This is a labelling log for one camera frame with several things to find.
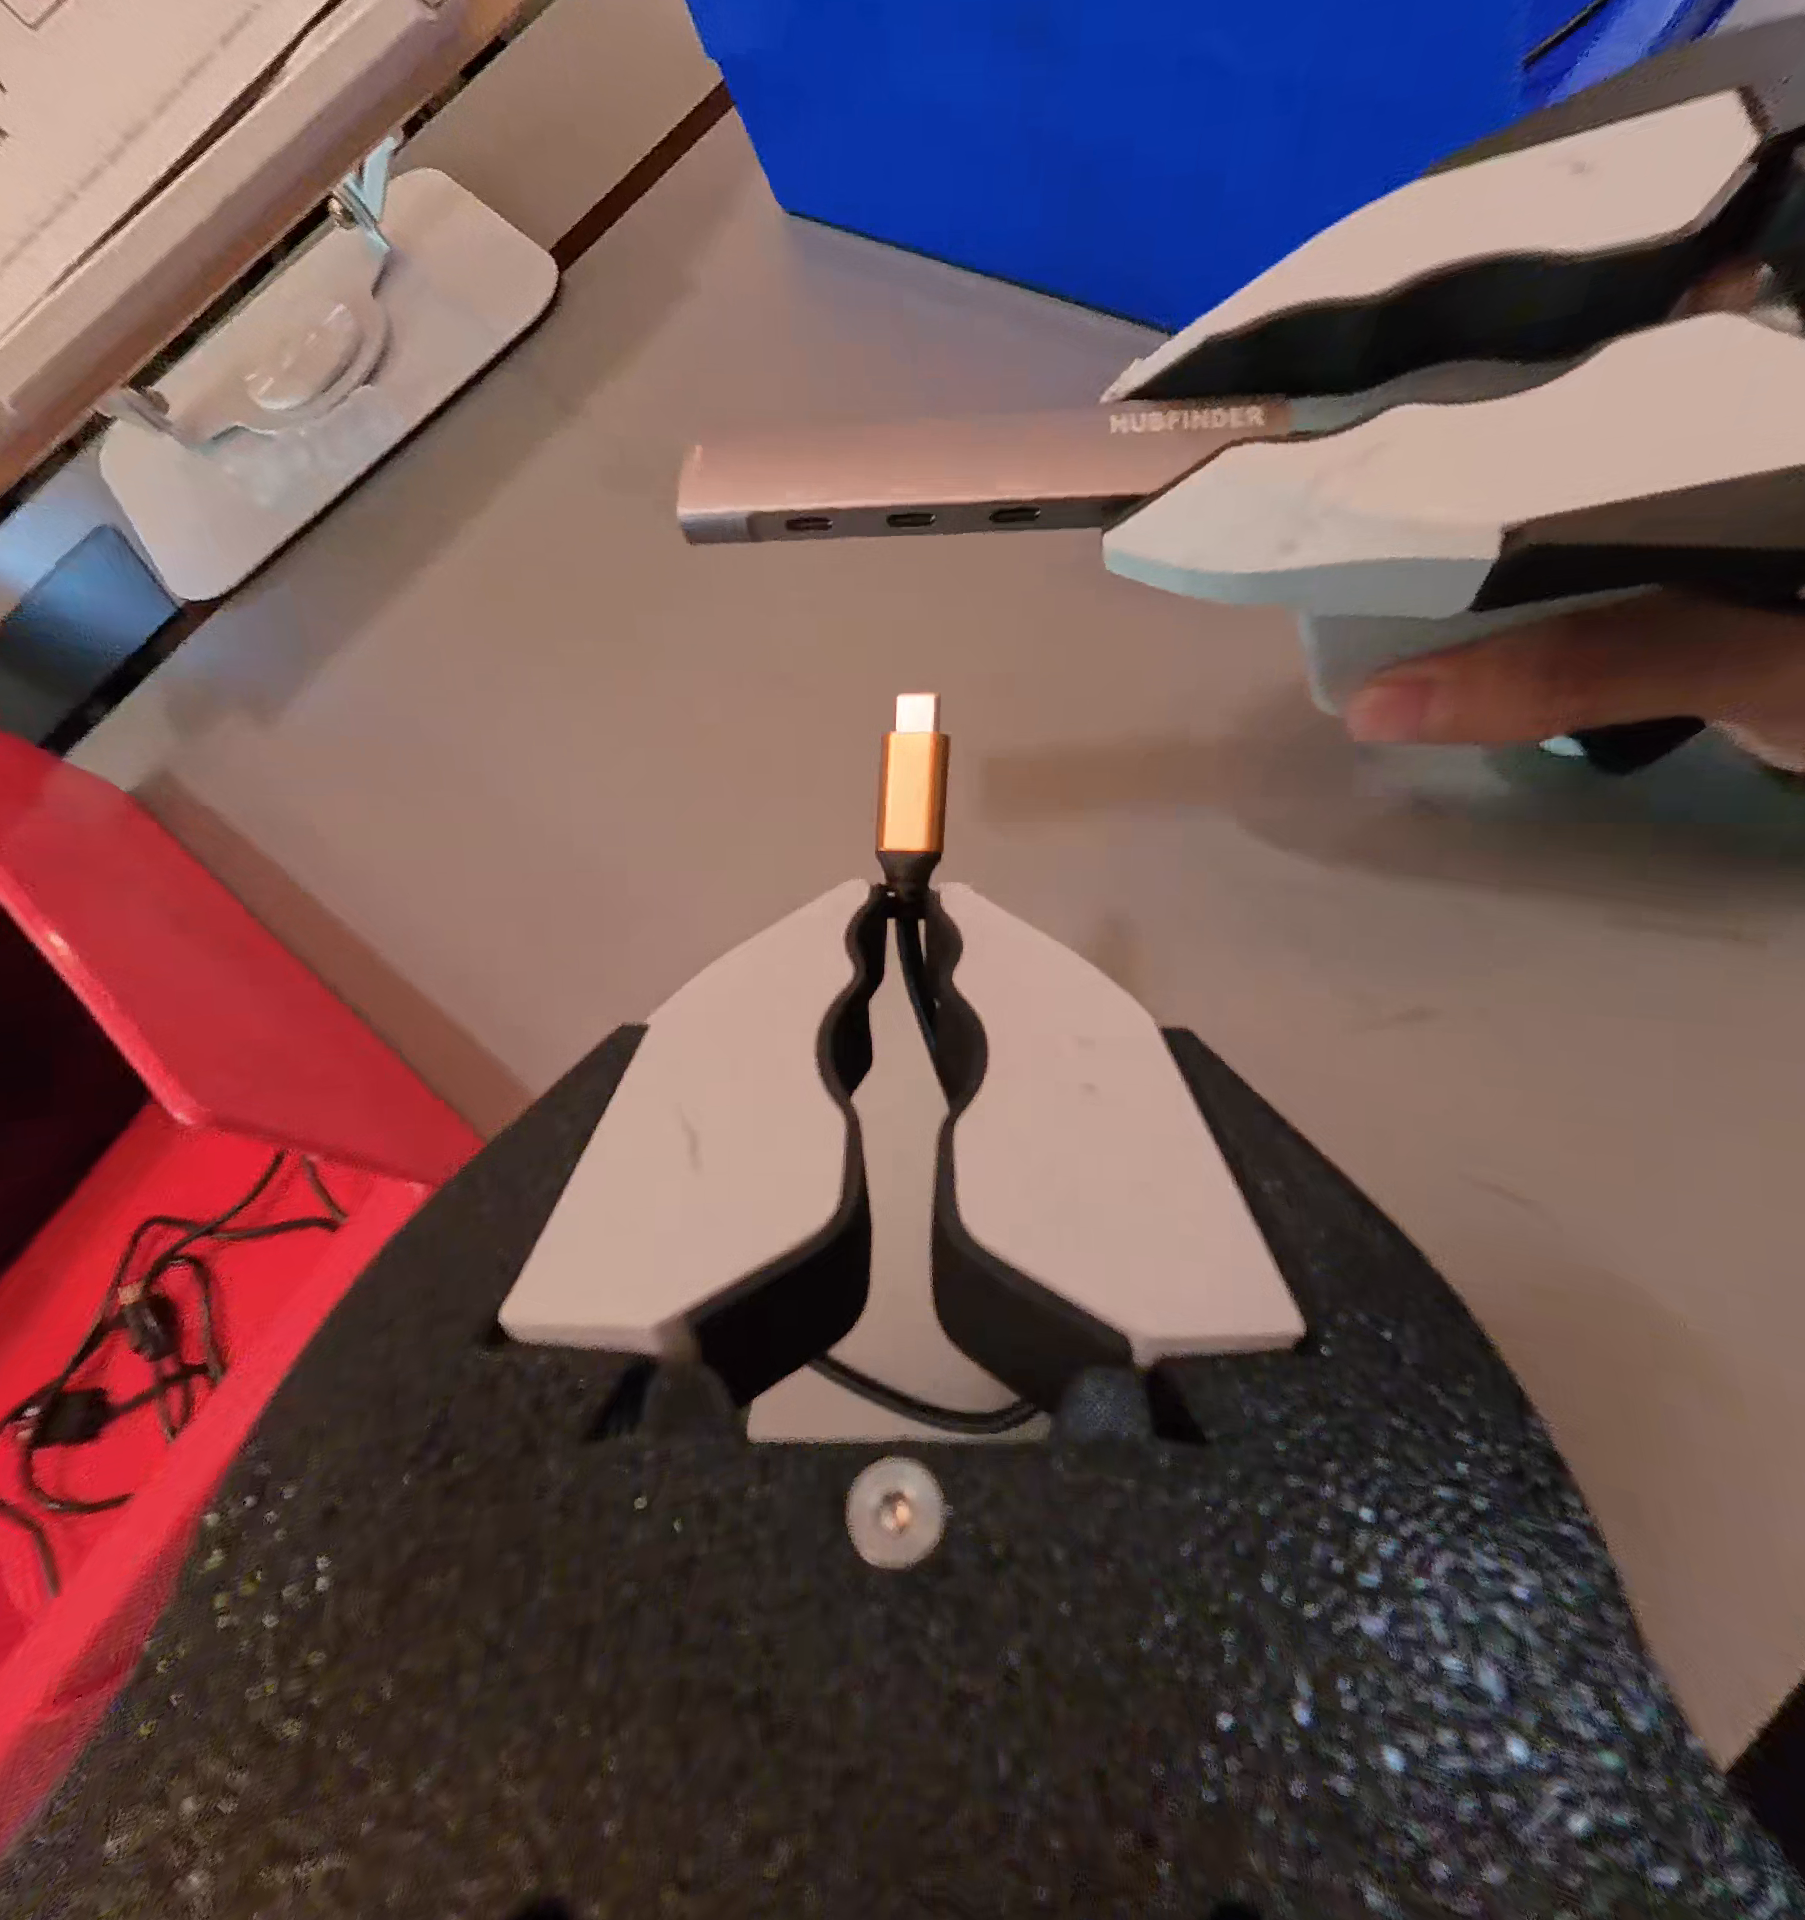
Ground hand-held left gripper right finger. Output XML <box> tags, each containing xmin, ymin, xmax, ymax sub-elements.
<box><xmin>919</xmin><ymin>882</ymin><xmax>1307</xmax><ymax>1413</ymax></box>

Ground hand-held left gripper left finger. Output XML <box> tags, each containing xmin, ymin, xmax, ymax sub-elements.
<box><xmin>497</xmin><ymin>879</ymin><xmax>885</xmax><ymax>1404</ymax></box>

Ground white instruction sheet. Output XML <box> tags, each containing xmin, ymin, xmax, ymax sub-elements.
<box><xmin>0</xmin><ymin>0</ymin><xmax>335</xmax><ymax>348</ymax></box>

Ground blue plastic bin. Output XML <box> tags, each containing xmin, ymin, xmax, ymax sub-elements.
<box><xmin>681</xmin><ymin>0</ymin><xmax>1737</xmax><ymax>335</ymax></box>

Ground grey usb hub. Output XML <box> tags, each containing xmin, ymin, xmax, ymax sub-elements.
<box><xmin>677</xmin><ymin>393</ymin><xmax>1301</xmax><ymax>546</ymax></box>

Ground red plastic bin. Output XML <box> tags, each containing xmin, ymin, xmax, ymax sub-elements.
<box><xmin>0</xmin><ymin>691</ymin><xmax>490</xmax><ymax>1915</ymax></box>

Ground dark flat object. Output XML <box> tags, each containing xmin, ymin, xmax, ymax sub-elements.
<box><xmin>0</xmin><ymin>523</ymin><xmax>182</xmax><ymax>753</ymax></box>

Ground tangled black cables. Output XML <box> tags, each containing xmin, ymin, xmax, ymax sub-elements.
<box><xmin>0</xmin><ymin>1146</ymin><xmax>350</xmax><ymax>1595</ymax></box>

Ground document holder stand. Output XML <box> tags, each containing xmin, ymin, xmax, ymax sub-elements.
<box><xmin>0</xmin><ymin>0</ymin><xmax>561</xmax><ymax>606</ymax></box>

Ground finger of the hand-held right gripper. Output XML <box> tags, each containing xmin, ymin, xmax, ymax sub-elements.
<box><xmin>1100</xmin><ymin>87</ymin><xmax>1771</xmax><ymax>408</ymax></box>
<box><xmin>1100</xmin><ymin>310</ymin><xmax>1805</xmax><ymax>722</ymax></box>

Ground gold usb-c cable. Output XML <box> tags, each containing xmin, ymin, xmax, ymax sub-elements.
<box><xmin>805</xmin><ymin>694</ymin><xmax>1046</xmax><ymax>1440</ymax></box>

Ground person's right hand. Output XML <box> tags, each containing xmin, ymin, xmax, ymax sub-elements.
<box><xmin>1343</xmin><ymin>597</ymin><xmax>1805</xmax><ymax>778</ymax></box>

